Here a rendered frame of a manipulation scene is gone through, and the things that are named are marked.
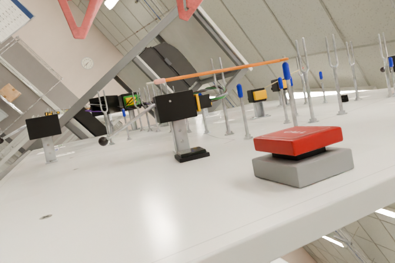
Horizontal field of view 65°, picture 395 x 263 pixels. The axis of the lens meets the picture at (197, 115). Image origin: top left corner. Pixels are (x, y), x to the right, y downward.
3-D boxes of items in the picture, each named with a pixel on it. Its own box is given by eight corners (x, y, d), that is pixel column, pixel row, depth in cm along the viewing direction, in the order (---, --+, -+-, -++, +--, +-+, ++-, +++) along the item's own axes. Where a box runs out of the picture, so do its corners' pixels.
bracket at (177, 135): (173, 151, 49) (166, 120, 48) (187, 148, 49) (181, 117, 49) (178, 155, 44) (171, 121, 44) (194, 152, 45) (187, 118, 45)
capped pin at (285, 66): (290, 143, 38) (274, 57, 37) (297, 140, 39) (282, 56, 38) (300, 143, 37) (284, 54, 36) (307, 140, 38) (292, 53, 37)
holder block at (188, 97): (157, 122, 48) (151, 97, 48) (191, 115, 49) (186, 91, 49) (160, 123, 44) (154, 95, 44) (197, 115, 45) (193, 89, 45)
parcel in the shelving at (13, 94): (-4, 91, 622) (7, 82, 631) (-2, 92, 659) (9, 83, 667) (10, 103, 634) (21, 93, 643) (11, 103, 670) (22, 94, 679)
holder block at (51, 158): (4, 171, 65) (-6, 125, 64) (66, 157, 70) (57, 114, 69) (0, 174, 61) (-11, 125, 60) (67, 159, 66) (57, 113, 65)
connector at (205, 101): (178, 113, 48) (176, 100, 48) (207, 107, 49) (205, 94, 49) (182, 113, 45) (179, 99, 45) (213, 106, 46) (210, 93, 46)
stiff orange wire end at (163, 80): (146, 86, 35) (145, 81, 35) (285, 61, 38) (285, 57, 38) (146, 86, 33) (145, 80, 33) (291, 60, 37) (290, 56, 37)
